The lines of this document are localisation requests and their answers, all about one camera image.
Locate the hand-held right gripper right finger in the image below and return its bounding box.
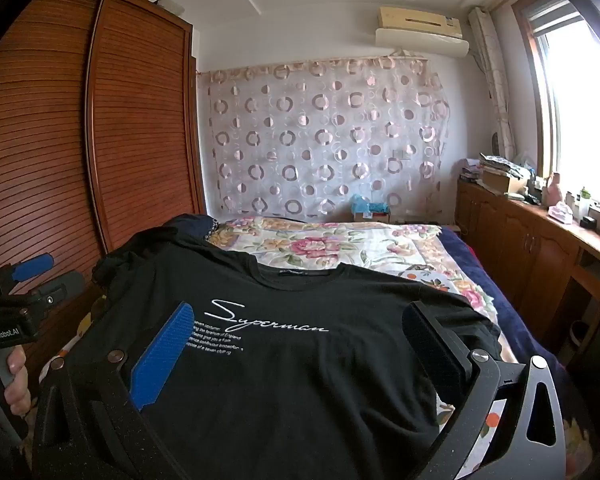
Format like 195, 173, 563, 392
401, 300, 567, 480

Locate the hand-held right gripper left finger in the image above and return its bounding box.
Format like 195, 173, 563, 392
33, 301, 197, 480

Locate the navy blanket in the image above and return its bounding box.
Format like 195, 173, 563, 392
439, 225, 573, 378

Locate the black printed t-shirt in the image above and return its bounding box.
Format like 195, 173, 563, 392
62, 239, 505, 480

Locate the person's left hand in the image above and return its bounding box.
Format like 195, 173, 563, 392
0, 346, 32, 417

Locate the stack of books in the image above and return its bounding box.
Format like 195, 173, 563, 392
458, 157, 484, 184

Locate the wooden-framed window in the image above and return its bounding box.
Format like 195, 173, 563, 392
511, 0, 600, 213

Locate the small cardboard box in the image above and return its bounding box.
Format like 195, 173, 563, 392
351, 204, 394, 224

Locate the dark waste bin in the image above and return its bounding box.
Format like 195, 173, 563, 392
570, 320, 592, 357

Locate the circle-patterned sheer curtain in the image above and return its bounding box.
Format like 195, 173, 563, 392
196, 55, 457, 221

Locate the floral quilt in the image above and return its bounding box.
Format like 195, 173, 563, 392
212, 216, 520, 367

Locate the pile of patterned papers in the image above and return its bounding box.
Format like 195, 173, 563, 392
479, 153, 525, 177

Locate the wooden slatted wardrobe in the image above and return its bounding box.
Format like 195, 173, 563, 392
0, 0, 207, 411

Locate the long wooden cabinet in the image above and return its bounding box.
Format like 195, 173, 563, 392
455, 179, 600, 361

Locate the tied patterned window curtain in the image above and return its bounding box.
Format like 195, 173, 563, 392
468, 7, 519, 162

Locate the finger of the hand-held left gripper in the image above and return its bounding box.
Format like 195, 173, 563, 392
30, 271, 87, 307
0, 254, 56, 286

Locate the orange-print bedsheet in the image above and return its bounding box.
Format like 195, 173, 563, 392
450, 395, 514, 480

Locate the blue plastic bag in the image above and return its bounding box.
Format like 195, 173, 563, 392
350, 193, 389, 216

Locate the wall air conditioner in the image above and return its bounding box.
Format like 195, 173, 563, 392
375, 6, 472, 59

